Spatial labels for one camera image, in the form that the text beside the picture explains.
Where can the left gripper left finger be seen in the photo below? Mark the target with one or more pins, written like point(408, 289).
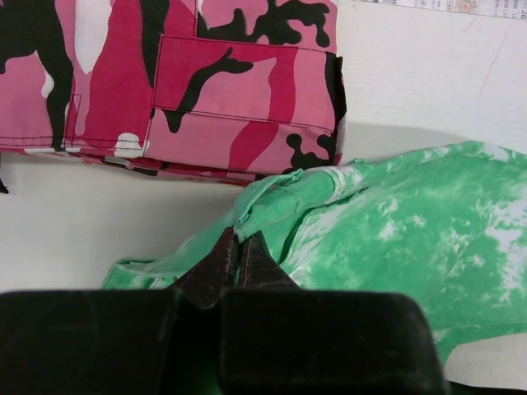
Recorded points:
point(202, 284)

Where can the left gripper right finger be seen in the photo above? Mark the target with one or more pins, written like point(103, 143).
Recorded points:
point(258, 270)

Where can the green tie-dye trousers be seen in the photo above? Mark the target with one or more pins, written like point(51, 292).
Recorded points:
point(398, 262)

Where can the pink camouflage folded trousers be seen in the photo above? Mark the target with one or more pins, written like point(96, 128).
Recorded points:
point(233, 90)

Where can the white paper strip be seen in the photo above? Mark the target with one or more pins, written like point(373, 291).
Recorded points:
point(509, 9)

